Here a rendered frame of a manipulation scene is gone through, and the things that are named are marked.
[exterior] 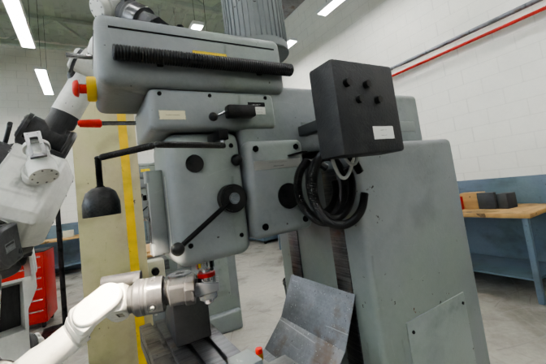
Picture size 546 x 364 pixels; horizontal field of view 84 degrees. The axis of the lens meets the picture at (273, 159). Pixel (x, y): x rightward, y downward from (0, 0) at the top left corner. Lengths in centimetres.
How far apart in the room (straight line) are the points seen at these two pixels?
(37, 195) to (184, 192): 45
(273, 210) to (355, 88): 37
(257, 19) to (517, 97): 407
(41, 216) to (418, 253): 107
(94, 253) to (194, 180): 186
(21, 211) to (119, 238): 158
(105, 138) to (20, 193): 159
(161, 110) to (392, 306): 79
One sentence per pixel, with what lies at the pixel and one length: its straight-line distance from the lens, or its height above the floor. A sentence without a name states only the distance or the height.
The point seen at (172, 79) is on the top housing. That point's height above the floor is 175.
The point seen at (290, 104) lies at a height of 170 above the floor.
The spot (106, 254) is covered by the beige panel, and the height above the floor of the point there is 114.
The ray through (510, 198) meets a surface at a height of 99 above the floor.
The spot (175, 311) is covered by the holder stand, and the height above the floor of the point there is 110.
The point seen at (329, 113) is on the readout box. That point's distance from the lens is 68.
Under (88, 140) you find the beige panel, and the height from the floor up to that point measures 197.
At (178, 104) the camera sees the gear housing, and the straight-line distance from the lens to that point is 76.
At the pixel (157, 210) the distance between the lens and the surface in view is 82.
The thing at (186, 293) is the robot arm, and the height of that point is 124.
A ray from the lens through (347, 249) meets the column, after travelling 94.
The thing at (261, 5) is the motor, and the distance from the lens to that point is 103.
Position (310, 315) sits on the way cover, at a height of 105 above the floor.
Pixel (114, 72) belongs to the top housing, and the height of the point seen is 175.
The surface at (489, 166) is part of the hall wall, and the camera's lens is 486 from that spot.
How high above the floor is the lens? 147
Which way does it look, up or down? 5 degrees up
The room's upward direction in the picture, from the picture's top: 7 degrees counter-clockwise
